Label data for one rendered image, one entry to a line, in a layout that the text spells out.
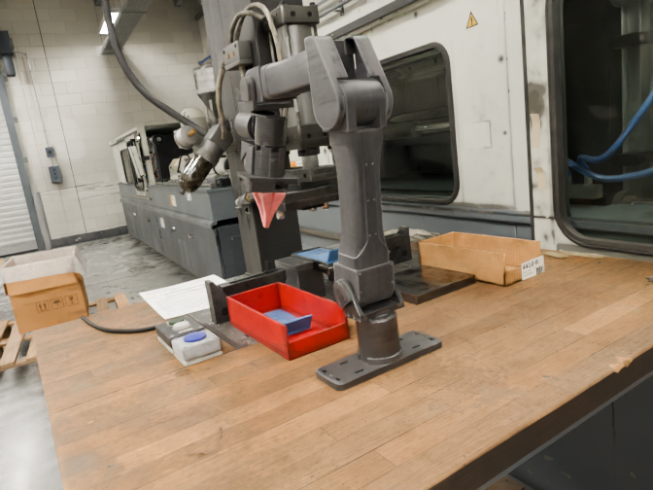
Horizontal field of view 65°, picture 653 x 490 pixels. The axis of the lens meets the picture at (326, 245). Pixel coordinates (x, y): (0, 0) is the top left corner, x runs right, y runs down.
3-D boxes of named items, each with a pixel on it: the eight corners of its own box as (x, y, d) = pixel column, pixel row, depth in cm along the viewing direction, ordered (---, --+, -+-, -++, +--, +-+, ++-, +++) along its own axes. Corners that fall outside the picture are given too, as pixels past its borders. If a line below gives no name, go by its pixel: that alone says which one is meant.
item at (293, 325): (279, 341, 89) (277, 325, 89) (248, 320, 103) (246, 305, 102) (314, 330, 92) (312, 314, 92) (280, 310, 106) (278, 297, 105)
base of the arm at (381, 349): (306, 326, 74) (332, 338, 68) (409, 290, 84) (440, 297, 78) (313, 376, 75) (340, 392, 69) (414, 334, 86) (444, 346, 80)
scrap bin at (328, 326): (290, 361, 82) (284, 326, 80) (230, 325, 103) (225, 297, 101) (350, 337, 88) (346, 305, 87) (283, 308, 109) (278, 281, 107)
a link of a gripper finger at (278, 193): (236, 223, 97) (237, 174, 95) (271, 222, 101) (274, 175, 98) (247, 232, 92) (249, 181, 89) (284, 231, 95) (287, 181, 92)
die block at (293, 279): (300, 303, 110) (295, 270, 108) (280, 296, 118) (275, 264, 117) (373, 280, 120) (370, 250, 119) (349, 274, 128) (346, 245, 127)
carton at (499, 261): (505, 291, 103) (503, 253, 102) (421, 272, 124) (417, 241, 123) (544, 275, 110) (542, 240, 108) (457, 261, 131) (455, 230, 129)
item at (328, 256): (331, 264, 105) (329, 250, 105) (295, 256, 118) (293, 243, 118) (359, 257, 109) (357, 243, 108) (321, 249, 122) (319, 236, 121)
